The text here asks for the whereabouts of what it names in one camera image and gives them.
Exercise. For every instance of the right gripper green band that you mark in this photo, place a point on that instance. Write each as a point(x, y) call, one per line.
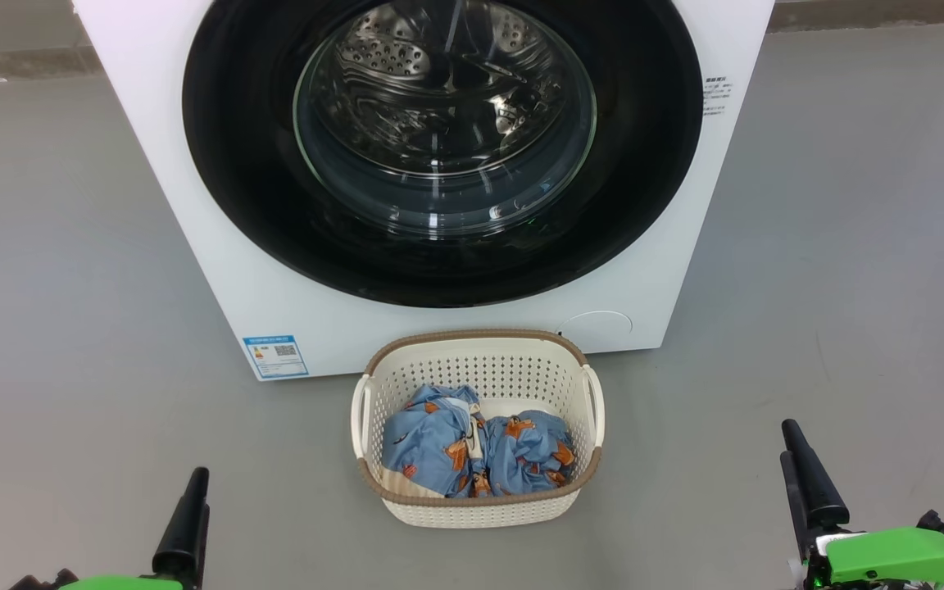
point(898, 557)

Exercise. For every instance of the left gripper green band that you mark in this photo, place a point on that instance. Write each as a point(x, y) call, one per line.
point(120, 583)

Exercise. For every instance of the blue bear-print garment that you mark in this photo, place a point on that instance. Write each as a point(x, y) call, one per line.
point(525, 455)
point(427, 442)

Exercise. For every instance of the black-rimmed glass washer door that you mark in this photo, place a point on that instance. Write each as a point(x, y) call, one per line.
point(226, 164)

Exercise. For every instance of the white front-load washing machine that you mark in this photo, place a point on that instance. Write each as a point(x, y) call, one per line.
point(193, 270)

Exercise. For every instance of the printed instruction label sticker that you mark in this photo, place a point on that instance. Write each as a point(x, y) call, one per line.
point(716, 94)

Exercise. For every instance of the blue energy label sticker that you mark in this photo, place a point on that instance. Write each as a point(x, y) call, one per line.
point(275, 357)

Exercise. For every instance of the cream perforated laundry basket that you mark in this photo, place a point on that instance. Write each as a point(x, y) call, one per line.
point(480, 512)

